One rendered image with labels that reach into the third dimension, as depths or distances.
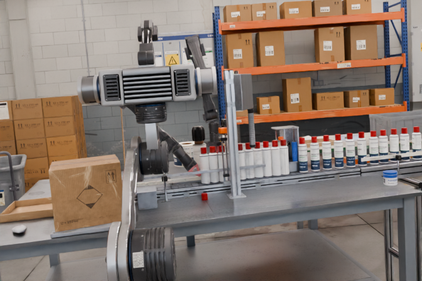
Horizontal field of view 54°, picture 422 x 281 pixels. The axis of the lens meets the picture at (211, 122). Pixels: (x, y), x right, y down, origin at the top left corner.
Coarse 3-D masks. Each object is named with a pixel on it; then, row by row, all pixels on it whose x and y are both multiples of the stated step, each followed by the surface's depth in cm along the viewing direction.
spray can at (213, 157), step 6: (210, 150) 233; (210, 156) 232; (216, 156) 233; (210, 162) 233; (216, 162) 233; (210, 168) 233; (216, 168) 233; (210, 174) 234; (216, 174) 233; (210, 180) 235; (216, 180) 234
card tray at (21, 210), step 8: (24, 200) 230; (32, 200) 231; (40, 200) 232; (48, 200) 233; (8, 208) 218; (16, 208) 227; (24, 208) 226; (32, 208) 225; (40, 208) 224; (48, 208) 223; (0, 216) 204; (8, 216) 205; (16, 216) 206; (24, 216) 206; (32, 216) 207; (40, 216) 208; (48, 216) 208
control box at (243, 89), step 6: (234, 78) 216; (240, 78) 215; (246, 78) 222; (234, 84) 216; (240, 84) 215; (246, 84) 222; (234, 90) 217; (240, 90) 215; (246, 90) 221; (240, 96) 216; (246, 96) 221; (240, 102) 216; (246, 102) 221; (252, 102) 230; (240, 108) 217; (246, 108) 221
